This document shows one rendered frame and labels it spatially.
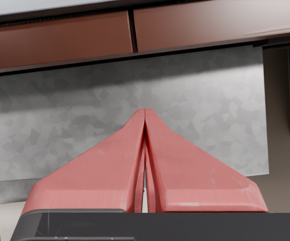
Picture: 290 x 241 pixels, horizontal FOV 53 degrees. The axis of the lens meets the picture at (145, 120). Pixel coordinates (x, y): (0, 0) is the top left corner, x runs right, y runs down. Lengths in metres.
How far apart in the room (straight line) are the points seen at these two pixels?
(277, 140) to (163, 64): 0.88
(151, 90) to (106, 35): 0.17
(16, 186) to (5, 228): 0.56
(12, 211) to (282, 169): 1.00
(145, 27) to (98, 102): 0.18
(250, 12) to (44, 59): 0.20
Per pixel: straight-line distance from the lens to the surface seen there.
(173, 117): 0.44
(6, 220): 1.05
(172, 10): 0.30
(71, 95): 0.45
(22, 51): 0.32
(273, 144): 1.25
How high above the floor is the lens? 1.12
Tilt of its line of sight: 81 degrees down
